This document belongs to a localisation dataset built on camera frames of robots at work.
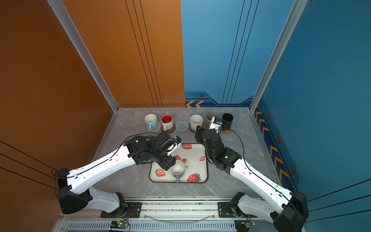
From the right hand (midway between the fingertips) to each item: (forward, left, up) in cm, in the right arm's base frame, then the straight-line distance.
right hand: (200, 128), depth 74 cm
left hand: (-14, +14, -7) cm, 21 cm away
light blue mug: (+21, +34, -18) cm, 43 cm away
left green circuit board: (-38, +41, -27) cm, 62 cm away
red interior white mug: (+23, +23, -20) cm, 38 cm away
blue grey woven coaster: (+22, +12, -26) cm, 36 cm away
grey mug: (+22, -8, -15) cm, 28 cm away
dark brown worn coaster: (+21, -5, -24) cm, 32 cm away
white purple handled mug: (-11, +13, -26) cm, 31 cm away
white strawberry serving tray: (-3, +3, -26) cm, 26 cm away
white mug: (+22, +2, -18) cm, 28 cm away
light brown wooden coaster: (+16, +21, -23) cm, 35 cm away
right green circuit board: (-39, -21, -29) cm, 53 cm away
